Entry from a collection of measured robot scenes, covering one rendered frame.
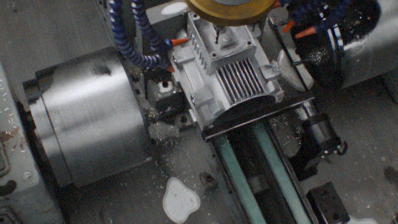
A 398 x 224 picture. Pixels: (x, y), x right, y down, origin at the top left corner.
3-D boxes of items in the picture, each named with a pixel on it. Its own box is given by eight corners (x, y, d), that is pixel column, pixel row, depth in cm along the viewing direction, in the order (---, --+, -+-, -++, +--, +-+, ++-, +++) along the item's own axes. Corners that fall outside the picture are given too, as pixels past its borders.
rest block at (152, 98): (147, 99, 164) (146, 77, 153) (173, 89, 165) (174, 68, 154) (156, 120, 162) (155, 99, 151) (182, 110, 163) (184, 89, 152)
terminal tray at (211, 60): (185, 31, 141) (186, 13, 134) (231, 16, 143) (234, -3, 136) (207, 78, 137) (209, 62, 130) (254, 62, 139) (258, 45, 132)
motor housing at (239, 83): (166, 70, 154) (166, 28, 137) (240, 45, 158) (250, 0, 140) (199, 145, 147) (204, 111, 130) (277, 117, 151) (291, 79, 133)
